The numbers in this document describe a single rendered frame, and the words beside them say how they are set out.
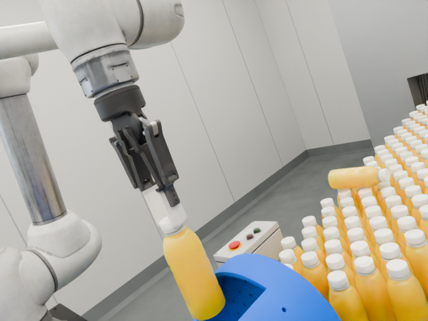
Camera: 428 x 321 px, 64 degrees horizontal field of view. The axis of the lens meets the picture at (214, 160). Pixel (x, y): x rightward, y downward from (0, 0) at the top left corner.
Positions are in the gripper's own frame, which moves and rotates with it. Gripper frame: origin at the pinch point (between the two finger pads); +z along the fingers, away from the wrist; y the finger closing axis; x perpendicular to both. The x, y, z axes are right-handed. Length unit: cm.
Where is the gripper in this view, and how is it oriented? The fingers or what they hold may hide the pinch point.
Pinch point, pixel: (165, 206)
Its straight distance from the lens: 58.5
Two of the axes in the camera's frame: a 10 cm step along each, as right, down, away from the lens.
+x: 6.7, -3.9, 6.4
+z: 3.6, 9.1, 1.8
